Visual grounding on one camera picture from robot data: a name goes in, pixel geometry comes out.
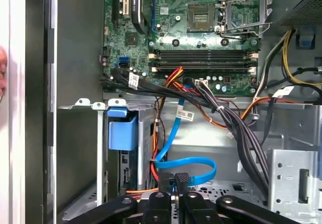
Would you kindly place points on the black graphics card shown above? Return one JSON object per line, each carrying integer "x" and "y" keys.
{"x": 138, "y": 7}

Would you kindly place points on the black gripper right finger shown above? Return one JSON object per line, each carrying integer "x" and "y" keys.
{"x": 196, "y": 209}

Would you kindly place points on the person's hand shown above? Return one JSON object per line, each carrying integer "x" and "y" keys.
{"x": 2, "y": 68}

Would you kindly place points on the metal socket cover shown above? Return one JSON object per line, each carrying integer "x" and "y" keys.
{"x": 262, "y": 15}

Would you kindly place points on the gray power supply unit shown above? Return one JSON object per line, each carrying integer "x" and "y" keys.
{"x": 302, "y": 10}

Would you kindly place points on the blue SATA port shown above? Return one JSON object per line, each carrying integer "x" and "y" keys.
{"x": 123, "y": 58}

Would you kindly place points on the hard disk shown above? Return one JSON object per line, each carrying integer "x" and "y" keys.
{"x": 122, "y": 136}

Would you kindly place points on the metal drive cage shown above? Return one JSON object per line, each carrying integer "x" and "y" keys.
{"x": 286, "y": 163}

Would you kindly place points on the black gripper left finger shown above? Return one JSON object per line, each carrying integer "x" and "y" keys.
{"x": 157, "y": 209}

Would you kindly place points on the CPU socket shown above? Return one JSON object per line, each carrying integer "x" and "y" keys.
{"x": 202, "y": 17}

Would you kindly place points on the white expansion slot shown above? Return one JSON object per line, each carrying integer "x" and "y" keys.
{"x": 125, "y": 0}

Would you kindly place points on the metal disk bay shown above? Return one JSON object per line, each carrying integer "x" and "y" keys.
{"x": 101, "y": 146}

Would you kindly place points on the black open PC case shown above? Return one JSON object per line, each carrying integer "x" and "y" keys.
{"x": 35, "y": 83}

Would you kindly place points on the black expansion slot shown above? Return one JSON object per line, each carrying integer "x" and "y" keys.
{"x": 115, "y": 2}

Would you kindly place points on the green motherboard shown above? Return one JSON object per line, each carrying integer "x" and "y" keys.
{"x": 171, "y": 20}

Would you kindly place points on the metal locking lever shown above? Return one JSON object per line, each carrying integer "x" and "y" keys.
{"x": 266, "y": 28}

